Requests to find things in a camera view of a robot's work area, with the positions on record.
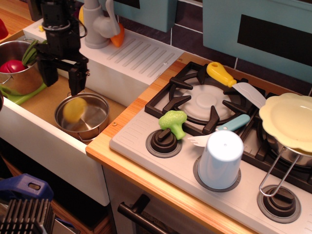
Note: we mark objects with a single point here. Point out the yellow toy corn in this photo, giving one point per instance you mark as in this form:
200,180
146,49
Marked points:
80,16

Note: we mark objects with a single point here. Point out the yellow handled toy knife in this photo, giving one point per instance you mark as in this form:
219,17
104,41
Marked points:
217,71

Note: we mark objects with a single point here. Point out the light blue plastic cup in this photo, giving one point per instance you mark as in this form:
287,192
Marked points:
218,167

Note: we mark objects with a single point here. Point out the black stove knob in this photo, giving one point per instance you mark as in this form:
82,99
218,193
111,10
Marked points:
282,204
163,141

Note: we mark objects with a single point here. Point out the green toy beans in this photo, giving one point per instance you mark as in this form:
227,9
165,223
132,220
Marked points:
30,56

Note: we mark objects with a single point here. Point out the small steel pot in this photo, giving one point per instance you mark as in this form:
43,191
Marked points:
82,116

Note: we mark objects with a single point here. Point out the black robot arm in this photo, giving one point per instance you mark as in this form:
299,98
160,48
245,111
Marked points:
58,11

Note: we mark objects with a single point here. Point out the light green toy broccoli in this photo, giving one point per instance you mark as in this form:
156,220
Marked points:
174,120

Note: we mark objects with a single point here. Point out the green cutting board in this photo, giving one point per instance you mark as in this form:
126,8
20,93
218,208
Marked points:
21,99

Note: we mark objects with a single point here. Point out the black ribbed metal base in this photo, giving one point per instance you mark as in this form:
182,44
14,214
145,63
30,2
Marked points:
33,216

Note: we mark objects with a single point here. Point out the yellow toy potato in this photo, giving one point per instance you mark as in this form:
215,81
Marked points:
74,109

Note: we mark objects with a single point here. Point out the tall steel pot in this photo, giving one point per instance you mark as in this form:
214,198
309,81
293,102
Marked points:
22,82

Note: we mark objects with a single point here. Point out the teal microwave cabinet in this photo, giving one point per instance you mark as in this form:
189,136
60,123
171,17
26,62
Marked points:
276,34

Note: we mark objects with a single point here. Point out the orange toy carrot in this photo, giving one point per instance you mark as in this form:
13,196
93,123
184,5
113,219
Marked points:
117,40

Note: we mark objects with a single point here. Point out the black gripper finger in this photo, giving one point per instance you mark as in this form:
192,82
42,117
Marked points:
77,80
48,72

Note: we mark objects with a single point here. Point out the black oven door handle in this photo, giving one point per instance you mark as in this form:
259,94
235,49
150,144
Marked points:
134,214

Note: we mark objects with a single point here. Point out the blue clamp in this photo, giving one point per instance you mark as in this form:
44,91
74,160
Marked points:
25,187

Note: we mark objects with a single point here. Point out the right black stove knob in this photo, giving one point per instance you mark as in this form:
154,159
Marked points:
282,204

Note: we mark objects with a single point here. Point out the left black stove knob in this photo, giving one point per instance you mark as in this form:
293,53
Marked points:
163,141

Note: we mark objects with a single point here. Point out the black stove grate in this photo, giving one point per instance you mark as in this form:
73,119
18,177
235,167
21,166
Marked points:
209,104

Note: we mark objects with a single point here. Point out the red toy tomato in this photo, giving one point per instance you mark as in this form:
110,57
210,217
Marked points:
12,66

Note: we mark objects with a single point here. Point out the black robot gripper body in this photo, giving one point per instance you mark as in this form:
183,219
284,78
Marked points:
61,50

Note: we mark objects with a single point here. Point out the steel saucepan with wire handle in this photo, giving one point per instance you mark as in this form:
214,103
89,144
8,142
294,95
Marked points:
289,158

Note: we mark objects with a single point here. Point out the grey toy faucet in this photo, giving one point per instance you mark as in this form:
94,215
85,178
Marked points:
99,27

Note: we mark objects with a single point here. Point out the blue handled white fork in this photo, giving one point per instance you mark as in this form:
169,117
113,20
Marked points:
232,125

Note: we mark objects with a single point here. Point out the red object at edge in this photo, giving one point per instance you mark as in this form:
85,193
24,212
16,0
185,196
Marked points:
3,30

